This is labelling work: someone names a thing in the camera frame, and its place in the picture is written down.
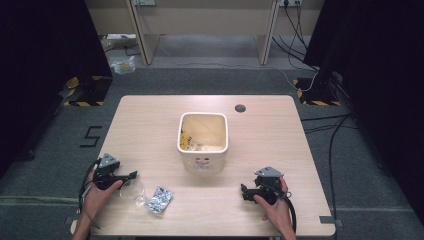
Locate cream square waste bin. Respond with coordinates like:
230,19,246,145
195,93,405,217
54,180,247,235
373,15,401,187
176,111,230,174

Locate person's right hand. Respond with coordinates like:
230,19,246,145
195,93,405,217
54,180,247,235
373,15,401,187
253,176,295,232

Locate black floor cables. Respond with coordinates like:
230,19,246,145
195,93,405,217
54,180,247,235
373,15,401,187
299,113,356,240

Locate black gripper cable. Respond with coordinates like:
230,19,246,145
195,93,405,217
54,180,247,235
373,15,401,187
264,182,298,234
78,159,102,230

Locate black curtain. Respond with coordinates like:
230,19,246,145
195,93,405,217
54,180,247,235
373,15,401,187
0,0,113,178
302,0,424,225

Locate clear plastic bag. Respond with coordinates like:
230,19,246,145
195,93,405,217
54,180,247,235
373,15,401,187
119,179,148,207

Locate clear bag on floor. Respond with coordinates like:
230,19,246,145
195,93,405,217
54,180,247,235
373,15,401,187
111,55,137,75

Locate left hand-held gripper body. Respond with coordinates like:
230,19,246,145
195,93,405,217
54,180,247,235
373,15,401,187
93,152,125,191

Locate silver foil wrapper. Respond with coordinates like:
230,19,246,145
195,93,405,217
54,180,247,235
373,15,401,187
143,186,175,215

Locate stand base with hazard tape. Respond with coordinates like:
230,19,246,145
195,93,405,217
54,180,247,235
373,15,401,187
293,77,343,107
63,75,114,108

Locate white power strip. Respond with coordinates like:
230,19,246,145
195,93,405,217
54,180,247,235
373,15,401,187
106,33,138,42

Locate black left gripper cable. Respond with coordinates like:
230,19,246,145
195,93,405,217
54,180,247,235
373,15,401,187
78,159,102,230

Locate black wall cables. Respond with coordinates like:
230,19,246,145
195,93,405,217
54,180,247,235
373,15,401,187
271,2,321,73

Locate person's left hand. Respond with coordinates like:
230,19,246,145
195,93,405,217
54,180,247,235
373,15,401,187
81,172,124,222

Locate white crumpled paper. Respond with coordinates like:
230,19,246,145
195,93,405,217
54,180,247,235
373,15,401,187
191,142,225,152

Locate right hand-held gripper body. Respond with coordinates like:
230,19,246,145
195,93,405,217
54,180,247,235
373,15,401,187
248,165,290,206

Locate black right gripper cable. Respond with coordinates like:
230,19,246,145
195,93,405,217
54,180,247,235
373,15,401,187
264,182,298,234

